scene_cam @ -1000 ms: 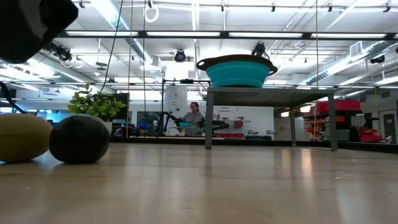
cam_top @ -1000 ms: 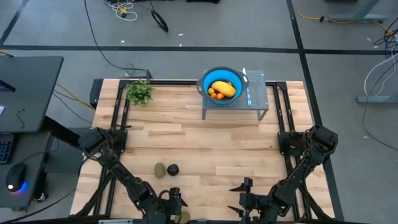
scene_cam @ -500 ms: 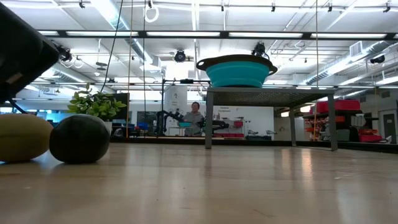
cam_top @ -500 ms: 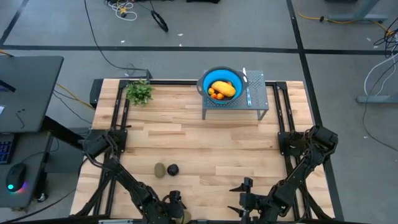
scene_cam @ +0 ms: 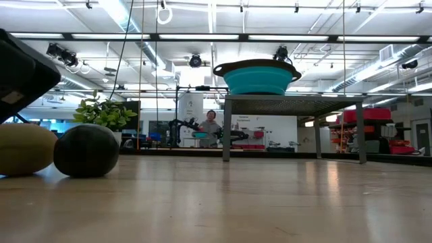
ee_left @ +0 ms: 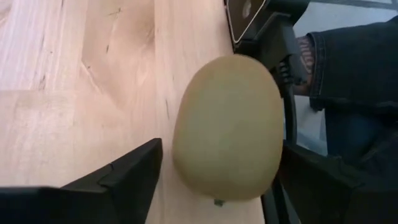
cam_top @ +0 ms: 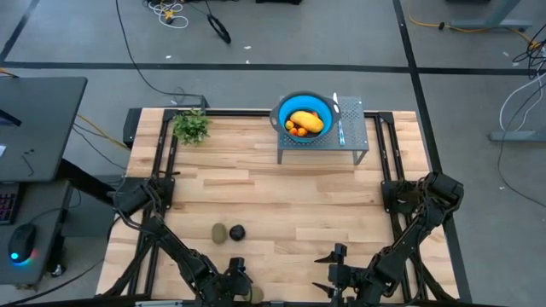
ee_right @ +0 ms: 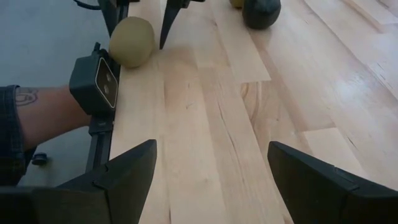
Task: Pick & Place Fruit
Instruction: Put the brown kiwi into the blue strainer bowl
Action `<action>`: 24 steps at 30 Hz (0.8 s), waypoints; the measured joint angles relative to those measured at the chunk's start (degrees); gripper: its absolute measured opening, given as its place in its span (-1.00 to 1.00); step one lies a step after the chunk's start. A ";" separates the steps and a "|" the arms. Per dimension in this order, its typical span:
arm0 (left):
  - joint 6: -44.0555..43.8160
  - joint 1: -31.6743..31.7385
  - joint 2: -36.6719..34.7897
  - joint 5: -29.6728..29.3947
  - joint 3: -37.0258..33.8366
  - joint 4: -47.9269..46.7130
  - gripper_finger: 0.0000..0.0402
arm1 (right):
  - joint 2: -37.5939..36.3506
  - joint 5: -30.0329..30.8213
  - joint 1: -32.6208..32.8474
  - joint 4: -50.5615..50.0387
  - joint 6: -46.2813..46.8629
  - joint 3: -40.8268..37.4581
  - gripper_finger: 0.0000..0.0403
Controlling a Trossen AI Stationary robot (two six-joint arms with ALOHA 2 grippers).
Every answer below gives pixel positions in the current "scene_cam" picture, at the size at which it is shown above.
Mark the large red storage bin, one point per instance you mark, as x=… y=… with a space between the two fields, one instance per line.
x=371 y=114

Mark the blue collapsible bowl grey rim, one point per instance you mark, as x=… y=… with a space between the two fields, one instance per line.
x=258 y=81

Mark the cart with red bins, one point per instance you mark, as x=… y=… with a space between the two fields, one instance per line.
x=251 y=138

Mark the green leafy plant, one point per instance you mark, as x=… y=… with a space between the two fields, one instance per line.
x=104 y=113

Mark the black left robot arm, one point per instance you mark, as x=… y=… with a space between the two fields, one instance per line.
x=23 y=74

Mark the person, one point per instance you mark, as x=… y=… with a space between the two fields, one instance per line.
x=210 y=130

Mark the black ceiling spotlight cluster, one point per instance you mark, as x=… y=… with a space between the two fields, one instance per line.
x=62 y=55

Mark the black monitor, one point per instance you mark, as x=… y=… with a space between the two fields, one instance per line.
x=132 y=114

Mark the white air vent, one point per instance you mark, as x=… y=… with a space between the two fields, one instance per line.
x=386 y=53

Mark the grey perforated metal stand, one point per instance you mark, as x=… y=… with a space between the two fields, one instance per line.
x=287 y=103

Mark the black shelf rack with bins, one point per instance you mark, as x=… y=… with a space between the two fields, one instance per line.
x=388 y=135

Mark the black overhead frame light bar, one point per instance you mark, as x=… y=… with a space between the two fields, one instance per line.
x=219 y=37

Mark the black background robot arm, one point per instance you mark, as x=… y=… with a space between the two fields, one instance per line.
x=182 y=126
x=236 y=135

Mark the olive yellow oval toy fruit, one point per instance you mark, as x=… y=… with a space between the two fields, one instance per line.
x=23 y=150

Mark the grey door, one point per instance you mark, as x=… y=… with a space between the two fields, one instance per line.
x=423 y=138

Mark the white plant pot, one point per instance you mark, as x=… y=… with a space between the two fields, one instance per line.
x=117 y=138

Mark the black background rig frame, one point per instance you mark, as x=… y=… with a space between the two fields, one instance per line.
x=202 y=88

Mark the small teal background bowl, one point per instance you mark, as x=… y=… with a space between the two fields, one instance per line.
x=200 y=135

